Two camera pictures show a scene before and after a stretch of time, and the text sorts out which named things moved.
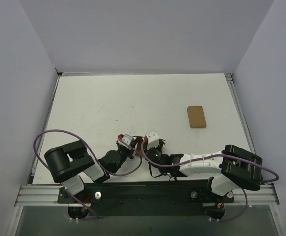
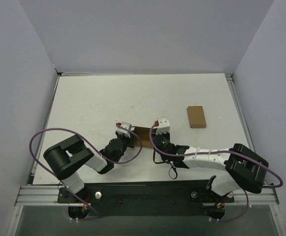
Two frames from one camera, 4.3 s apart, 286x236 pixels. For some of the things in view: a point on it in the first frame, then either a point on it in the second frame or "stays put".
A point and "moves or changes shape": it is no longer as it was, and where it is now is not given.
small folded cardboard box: [196, 117] stays put
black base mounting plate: [183, 199] stays put
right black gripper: [160, 143] to [157, 138]
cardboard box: [140, 138] moves or changes shape
